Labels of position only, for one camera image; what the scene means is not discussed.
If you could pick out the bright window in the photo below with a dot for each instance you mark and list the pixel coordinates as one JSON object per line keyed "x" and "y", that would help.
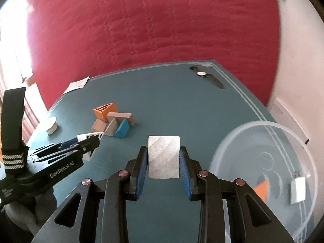
{"x": 14, "y": 55}

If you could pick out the brown rectangular wooden block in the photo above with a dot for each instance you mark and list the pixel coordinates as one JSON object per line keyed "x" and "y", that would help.
{"x": 121, "y": 115}

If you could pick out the person's left forearm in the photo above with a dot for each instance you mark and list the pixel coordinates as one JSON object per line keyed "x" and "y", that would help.
{"x": 25, "y": 215}

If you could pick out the clear round plastic container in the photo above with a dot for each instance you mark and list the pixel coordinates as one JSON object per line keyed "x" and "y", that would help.
{"x": 240, "y": 151}

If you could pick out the white rectangular block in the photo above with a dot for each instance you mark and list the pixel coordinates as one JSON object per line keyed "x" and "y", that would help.
{"x": 298, "y": 190}

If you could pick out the white slotted triangular block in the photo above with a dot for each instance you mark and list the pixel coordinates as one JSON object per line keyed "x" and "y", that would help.
{"x": 83, "y": 136}

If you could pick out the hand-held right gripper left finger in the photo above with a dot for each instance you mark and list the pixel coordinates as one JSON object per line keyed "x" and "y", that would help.
{"x": 143, "y": 172}

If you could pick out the blue triangular block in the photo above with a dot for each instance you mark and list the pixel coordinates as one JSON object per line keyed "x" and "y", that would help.
{"x": 122, "y": 130}

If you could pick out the orange slotted triangular block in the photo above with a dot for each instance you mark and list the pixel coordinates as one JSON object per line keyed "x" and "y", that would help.
{"x": 103, "y": 115}

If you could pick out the white paper leaflet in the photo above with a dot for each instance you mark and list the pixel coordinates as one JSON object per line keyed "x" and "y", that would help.
{"x": 76, "y": 86}

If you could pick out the tan triangular wooden block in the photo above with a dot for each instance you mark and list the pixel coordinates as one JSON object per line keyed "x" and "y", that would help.
{"x": 97, "y": 127}

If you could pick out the plain orange block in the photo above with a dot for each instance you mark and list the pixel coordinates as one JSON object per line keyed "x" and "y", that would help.
{"x": 262, "y": 191}

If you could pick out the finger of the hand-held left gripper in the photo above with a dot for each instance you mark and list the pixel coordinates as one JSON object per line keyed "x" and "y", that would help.
{"x": 68, "y": 143}
{"x": 88, "y": 144}

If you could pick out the grey triangular wooden block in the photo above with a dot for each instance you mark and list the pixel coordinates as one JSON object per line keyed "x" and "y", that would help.
{"x": 110, "y": 129}

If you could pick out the red quilted blanket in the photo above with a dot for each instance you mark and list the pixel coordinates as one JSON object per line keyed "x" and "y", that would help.
{"x": 151, "y": 25}

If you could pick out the white ribbed bowl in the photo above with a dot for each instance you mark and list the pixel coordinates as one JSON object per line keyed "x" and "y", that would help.
{"x": 52, "y": 125}

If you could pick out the light wooden square block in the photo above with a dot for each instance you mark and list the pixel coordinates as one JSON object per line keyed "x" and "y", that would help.
{"x": 164, "y": 157}

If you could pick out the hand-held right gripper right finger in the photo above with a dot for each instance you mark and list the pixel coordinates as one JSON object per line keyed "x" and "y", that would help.
{"x": 185, "y": 174}

